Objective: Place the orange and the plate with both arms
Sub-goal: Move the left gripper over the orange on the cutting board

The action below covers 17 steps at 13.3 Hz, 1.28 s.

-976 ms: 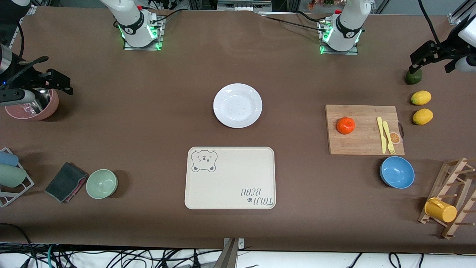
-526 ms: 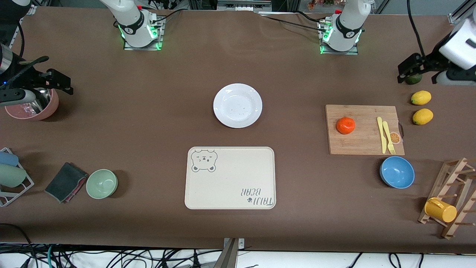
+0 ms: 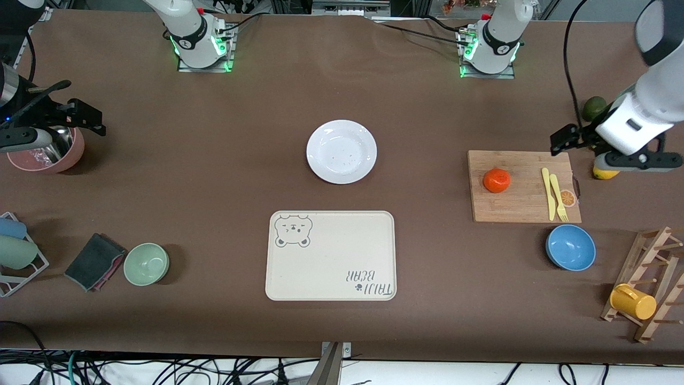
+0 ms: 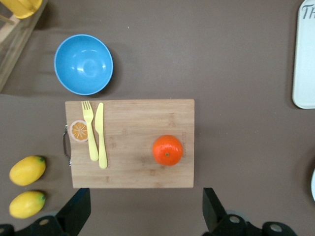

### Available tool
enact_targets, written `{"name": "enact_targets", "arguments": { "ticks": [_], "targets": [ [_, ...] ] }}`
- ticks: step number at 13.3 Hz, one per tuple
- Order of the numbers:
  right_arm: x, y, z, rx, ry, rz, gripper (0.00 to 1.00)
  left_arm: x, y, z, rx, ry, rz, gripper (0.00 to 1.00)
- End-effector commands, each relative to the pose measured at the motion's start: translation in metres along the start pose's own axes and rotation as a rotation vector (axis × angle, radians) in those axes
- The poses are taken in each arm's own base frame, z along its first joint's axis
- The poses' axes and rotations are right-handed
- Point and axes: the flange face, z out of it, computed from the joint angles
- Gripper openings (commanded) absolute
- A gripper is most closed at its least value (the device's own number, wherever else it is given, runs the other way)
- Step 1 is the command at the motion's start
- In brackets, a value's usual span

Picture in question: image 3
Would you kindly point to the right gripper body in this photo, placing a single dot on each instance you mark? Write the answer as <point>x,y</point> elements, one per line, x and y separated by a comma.
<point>47,110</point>

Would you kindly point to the orange fruit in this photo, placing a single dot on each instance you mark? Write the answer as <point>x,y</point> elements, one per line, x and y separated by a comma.
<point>497,180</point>

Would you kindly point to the white round plate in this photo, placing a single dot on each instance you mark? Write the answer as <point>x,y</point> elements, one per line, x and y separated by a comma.
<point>341,152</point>

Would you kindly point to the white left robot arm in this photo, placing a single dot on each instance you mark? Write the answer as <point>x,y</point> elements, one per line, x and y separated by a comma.
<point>636,117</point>

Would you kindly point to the dark green avocado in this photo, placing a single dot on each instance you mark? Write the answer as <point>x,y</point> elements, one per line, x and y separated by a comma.
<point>591,108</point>

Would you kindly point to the yellow lemon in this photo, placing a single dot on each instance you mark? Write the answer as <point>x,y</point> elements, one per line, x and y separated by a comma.
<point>605,174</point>

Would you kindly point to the pink pot with steel interior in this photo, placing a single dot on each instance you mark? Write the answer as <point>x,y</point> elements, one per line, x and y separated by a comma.
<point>69,155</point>

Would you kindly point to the yellow plastic fork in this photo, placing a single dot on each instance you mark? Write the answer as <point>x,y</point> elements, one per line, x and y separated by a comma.
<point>557,190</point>

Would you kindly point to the yellow plastic knife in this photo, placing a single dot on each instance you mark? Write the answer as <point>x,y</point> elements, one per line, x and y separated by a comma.
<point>548,192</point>

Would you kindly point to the light blue cup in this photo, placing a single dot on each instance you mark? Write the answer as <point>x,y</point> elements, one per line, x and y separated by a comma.
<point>10,228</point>

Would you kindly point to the bamboo cutting board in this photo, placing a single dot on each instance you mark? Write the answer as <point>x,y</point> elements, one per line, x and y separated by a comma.
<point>513,208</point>

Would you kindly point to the wooden cup rack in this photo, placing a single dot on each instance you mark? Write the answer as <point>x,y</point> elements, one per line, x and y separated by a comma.
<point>639,267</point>

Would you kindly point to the blue bowl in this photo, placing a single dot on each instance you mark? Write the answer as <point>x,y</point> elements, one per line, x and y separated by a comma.
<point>570,247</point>

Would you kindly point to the pale green cup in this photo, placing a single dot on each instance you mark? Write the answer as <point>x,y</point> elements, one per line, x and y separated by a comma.
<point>16,252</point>

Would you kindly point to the yellow mug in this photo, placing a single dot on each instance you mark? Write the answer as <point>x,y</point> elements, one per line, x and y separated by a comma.
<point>633,302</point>

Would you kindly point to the dark grey folded cloth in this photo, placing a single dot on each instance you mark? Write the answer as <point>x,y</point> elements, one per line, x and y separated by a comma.
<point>93,262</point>

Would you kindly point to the pale green bowl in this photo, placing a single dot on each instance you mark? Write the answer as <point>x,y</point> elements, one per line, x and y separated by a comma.
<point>146,263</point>

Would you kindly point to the grey metal box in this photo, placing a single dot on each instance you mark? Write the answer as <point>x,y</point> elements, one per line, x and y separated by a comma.
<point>350,8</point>

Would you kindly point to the beige bear print tray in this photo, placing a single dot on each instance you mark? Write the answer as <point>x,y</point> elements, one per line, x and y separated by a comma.
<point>331,256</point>

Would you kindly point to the metal camera mount clamp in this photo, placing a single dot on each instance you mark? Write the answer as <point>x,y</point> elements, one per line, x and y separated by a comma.
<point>331,369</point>

